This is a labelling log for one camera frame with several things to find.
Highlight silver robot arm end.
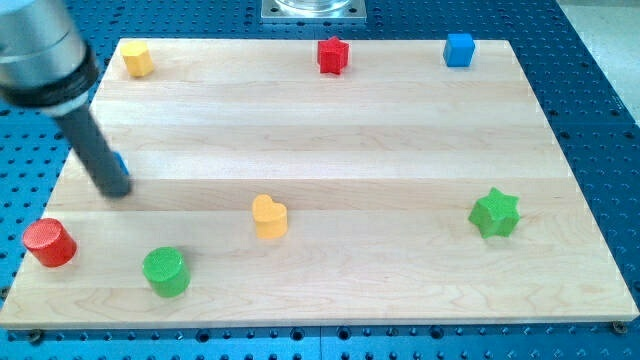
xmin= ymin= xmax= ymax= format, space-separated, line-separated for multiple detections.
xmin=1 ymin=0 xmax=99 ymax=117

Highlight yellow heart block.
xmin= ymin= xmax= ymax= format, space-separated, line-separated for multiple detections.
xmin=252 ymin=194 xmax=288 ymax=239

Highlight light wooden board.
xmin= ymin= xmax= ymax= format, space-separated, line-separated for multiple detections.
xmin=1 ymin=39 xmax=638 ymax=329

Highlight red star block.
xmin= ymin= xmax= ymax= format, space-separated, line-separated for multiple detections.
xmin=317 ymin=36 xmax=350 ymax=75

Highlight green cylinder block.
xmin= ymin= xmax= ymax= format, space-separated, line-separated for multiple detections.
xmin=142 ymin=247 xmax=191 ymax=298

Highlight green star block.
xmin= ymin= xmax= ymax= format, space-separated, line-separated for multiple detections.
xmin=468 ymin=187 xmax=520 ymax=239

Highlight blue cube block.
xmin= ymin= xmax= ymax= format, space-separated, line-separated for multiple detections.
xmin=443 ymin=33 xmax=475 ymax=67

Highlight small blue block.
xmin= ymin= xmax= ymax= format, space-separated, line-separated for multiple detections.
xmin=113 ymin=151 xmax=129 ymax=176

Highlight yellow hexagon block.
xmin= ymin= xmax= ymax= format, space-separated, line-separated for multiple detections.
xmin=120 ymin=40 xmax=155 ymax=77

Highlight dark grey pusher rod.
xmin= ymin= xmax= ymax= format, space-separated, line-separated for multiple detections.
xmin=54 ymin=104 xmax=131 ymax=198

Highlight red cylinder block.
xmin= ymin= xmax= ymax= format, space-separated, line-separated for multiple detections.
xmin=22 ymin=218 xmax=77 ymax=268

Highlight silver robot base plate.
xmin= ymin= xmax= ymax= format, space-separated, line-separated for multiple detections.
xmin=260 ymin=0 xmax=367 ymax=23

